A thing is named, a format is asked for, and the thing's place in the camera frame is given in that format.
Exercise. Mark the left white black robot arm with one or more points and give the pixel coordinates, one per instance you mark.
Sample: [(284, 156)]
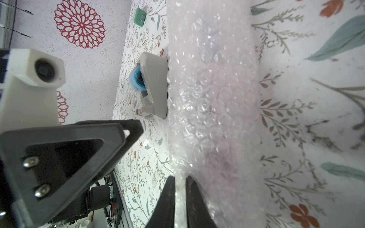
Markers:
[(85, 202)]

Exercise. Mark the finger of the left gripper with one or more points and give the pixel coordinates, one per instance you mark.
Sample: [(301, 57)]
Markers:
[(44, 169)]

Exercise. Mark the purple glass bottle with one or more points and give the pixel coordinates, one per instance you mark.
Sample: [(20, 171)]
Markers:
[(219, 128)]

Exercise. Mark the small green cube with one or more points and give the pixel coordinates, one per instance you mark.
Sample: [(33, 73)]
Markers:
[(139, 17)]

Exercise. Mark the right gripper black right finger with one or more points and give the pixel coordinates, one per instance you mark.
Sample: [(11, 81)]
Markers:
[(196, 210)]

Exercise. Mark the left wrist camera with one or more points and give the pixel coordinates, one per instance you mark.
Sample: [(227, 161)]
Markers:
[(29, 82)]

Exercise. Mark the black wire wall rack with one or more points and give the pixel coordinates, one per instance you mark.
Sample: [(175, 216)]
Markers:
[(9, 10)]

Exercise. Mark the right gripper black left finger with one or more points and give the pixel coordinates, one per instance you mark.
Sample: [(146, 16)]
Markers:
[(164, 213)]

